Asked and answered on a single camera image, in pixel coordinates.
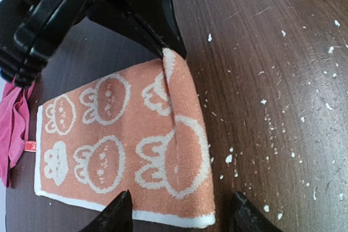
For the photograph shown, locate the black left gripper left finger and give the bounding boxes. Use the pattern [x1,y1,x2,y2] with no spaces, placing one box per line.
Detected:
[80,190,133,232]

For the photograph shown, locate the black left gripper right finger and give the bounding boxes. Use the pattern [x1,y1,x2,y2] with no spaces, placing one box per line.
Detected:
[229,192,277,232]

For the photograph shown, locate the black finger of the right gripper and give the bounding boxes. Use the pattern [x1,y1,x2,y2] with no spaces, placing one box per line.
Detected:
[86,0,187,58]

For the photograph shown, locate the orange bunny towel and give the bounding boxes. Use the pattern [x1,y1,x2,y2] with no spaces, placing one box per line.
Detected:
[34,48,215,228]

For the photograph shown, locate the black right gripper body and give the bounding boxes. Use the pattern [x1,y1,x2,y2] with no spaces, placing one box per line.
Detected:
[1,0,88,88]

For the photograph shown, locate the pink towel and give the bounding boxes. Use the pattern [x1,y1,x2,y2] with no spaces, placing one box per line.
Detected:
[1,83,35,188]

